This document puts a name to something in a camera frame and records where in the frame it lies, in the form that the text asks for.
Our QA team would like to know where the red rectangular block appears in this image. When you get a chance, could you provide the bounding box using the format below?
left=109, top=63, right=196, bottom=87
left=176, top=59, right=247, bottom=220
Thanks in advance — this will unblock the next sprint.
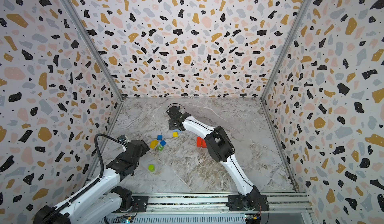
left=197, top=137, right=202, bottom=148
left=202, top=139, right=207, bottom=148

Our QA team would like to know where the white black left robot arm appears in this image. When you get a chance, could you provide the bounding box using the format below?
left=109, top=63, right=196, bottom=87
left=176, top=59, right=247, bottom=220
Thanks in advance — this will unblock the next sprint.
left=33, top=134, right=150, bottom=224

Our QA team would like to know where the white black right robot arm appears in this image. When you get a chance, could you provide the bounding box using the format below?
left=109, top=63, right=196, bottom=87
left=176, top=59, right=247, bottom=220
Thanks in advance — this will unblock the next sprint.
left=183, top=117, right=267, bottom=211

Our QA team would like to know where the yellow arch block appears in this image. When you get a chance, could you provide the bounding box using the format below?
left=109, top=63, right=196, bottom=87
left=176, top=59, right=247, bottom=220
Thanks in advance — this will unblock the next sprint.
left=150, top=140, right=159, bottom=149

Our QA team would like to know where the green cylinder block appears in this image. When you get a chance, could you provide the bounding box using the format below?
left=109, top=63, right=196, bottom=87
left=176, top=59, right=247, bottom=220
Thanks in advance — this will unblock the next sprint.
left=148, top=164, right=156, bottom=172

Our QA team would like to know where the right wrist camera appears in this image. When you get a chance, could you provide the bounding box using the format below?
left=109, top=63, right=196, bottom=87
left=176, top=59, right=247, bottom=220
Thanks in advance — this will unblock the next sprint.
left=167, top=106, right=183, bottom=120

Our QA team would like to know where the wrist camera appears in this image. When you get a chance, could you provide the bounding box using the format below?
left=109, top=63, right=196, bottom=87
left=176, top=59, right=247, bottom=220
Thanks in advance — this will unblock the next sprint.
left=117, top=135, right=130, bottom=146
left=167, top=106, right=183, bottom=120

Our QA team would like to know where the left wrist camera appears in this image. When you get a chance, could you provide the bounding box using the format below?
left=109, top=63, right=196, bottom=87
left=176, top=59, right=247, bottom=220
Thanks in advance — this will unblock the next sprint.
left=117, top=135, right=130, bottom=146

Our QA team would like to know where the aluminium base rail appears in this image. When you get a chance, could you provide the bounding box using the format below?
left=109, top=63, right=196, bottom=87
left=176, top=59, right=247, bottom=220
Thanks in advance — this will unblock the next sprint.
left=89, top=192, right=316, bottom=224

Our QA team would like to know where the left wall corner aluminium post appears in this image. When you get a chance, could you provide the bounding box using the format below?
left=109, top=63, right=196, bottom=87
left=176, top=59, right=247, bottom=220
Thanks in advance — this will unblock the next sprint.
left=60, top=0, right=124, bottom=102

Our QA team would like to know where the wall corner aluminium post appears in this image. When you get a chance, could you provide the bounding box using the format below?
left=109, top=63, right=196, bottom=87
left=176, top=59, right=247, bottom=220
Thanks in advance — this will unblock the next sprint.
left=261, top=0, right=311, bottom=103
left=60, top=0, right=124, bottom=102

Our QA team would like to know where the right wall corner aluminium post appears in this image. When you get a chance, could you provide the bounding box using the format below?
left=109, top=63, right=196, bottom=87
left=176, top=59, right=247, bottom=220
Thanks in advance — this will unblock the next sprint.
left=261, top=0, right=311, bottom=103

